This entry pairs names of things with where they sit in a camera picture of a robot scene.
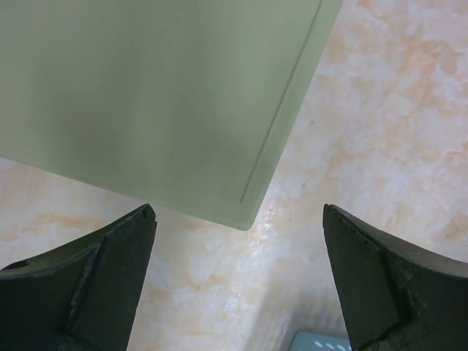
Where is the light green plastic bin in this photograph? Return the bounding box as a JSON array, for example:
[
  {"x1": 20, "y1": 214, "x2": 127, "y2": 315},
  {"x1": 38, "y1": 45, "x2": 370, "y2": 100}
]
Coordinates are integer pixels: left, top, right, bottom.
[{"x1": 1, "y1": 1, "x2": 341, "y2": 230}]

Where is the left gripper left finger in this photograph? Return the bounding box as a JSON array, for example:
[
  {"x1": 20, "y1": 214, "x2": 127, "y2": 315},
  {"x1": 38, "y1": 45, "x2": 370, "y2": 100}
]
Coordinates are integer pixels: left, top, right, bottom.
[{"x1": 1, "y1": 204, "x2": 156, "y2": 350}]

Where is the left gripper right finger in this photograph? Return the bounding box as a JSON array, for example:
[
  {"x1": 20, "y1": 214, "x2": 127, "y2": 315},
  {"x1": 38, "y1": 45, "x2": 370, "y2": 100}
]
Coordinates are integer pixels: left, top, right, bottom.
[{"x1": 322, "y1": 205, "x2": 467, "y2": 350}]

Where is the light blue plastic bin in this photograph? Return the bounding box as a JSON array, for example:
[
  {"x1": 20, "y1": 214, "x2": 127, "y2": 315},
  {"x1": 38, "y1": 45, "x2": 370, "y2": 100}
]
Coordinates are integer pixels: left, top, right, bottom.
[{"x1": 289, "y1": 331, "x2": 352, "y2": 351}]

